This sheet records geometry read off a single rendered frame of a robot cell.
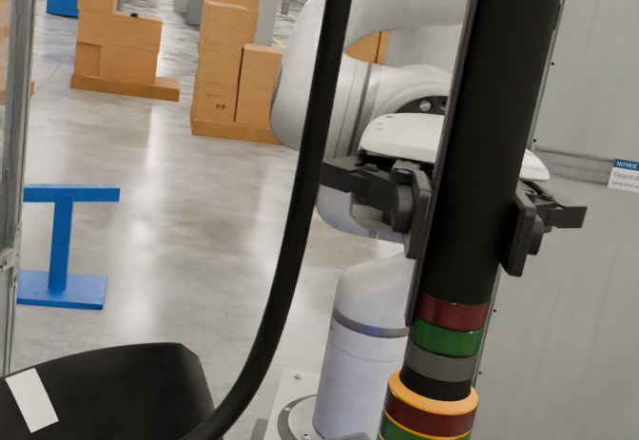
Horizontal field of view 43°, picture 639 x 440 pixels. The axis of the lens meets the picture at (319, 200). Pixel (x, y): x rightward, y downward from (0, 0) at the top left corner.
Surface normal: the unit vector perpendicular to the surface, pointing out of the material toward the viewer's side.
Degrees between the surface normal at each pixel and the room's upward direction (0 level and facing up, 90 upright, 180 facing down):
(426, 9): 137
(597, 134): 89
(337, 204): 103
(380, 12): 126
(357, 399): 90
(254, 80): 90
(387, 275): 36
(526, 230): 90
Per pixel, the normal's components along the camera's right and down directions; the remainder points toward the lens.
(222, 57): 0.15, 0.29
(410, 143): 0.11, -0.91
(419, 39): -0.41, 0.38
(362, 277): -0.35, -0.73
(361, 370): -0.17, 0.23
